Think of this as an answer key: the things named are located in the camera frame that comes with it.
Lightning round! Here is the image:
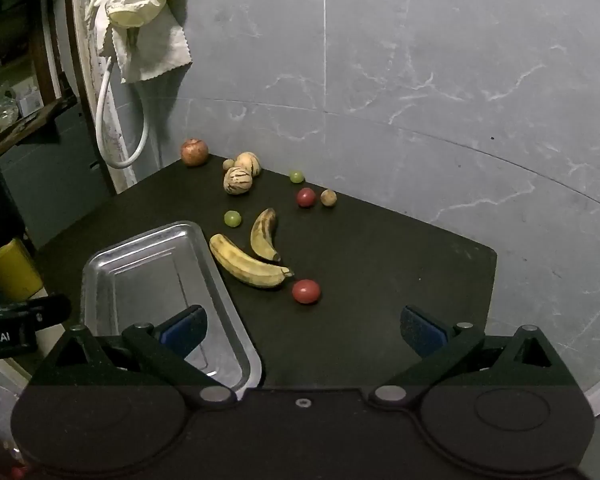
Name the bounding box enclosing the white hose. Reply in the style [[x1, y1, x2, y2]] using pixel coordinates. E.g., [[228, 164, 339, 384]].
[[95, 56, 150, 170]]

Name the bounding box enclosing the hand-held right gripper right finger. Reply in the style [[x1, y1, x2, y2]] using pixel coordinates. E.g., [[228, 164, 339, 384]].
[[368, 304, 579, 407]]

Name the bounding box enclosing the wooden shelf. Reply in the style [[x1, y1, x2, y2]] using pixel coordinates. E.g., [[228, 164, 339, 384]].
[[0, 94, 79, 161]]

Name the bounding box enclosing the long yellow banana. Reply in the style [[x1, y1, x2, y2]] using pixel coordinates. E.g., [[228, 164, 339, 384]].
[[209, 233, 296, 289]]

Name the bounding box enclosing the grey cabinet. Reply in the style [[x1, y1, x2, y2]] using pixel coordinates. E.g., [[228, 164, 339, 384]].
[[0, 105, 117, 252]]

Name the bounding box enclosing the large red tomato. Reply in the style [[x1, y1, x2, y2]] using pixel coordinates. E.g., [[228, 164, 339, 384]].
[[292, 279, 322, 305]]

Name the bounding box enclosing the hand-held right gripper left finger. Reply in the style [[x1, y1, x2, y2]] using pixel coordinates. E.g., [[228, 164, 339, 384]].
[[30, 304, 238, 407]]

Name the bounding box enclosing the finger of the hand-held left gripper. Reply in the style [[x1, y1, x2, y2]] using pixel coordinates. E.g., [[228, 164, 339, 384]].
[[5, 293, 72, 332]]

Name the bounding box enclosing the short spotted banana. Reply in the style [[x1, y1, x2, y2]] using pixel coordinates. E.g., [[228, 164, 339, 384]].
[[250, 208, 282, 263]]

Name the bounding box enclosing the dark striped pepino melon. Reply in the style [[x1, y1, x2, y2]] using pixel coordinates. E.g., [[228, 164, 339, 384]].
[[223, 166, 254, 195]]

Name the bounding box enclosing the red apple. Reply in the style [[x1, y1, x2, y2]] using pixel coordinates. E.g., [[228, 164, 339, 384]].
[[181, 138, 210, 167]]

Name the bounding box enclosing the white hanging cloth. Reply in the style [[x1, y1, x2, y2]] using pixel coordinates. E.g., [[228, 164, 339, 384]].
[[100, 5, 193, 84]]

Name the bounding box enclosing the small white box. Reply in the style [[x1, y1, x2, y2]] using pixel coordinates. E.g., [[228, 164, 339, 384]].
[[17, 92, 44, 114]]

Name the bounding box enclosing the pale pepino melon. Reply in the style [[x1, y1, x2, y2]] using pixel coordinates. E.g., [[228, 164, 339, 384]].
[[234, 151, 262, 177]]

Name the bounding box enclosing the metal tray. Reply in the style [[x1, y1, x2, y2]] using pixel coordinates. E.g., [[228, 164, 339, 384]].
[[81, 220, 263, 391]]

